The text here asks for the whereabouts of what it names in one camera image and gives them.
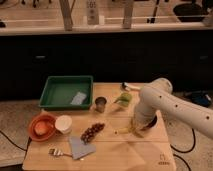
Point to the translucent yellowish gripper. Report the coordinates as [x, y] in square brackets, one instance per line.
[137, 128]

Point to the yellow banana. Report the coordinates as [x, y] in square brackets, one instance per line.
[125, 130]

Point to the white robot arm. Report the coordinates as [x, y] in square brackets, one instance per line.
[157, 95]

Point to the small metal cup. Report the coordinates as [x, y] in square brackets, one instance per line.
[100, 104]

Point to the white plastic cup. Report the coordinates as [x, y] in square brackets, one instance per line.
[63, 124]

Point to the black bowl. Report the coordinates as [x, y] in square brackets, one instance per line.
[152, 123]

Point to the wooden table board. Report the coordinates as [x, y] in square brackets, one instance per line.
[114, 152]

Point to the bunch of dark grapes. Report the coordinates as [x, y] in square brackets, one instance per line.
[91, 132]

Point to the blue folded cloth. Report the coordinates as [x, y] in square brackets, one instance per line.
[79, 149]

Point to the blue sponge in tray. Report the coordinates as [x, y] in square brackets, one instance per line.
[78, 98]

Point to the dark blue bag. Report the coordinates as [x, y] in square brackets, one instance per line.
[201, 98]

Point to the green plastic tray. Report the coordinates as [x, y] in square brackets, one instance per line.
[59, 91]

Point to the orange plastic bowl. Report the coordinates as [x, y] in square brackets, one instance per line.
[50, 122]

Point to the orange fruit in bowl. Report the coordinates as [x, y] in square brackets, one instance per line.
[40, 128]

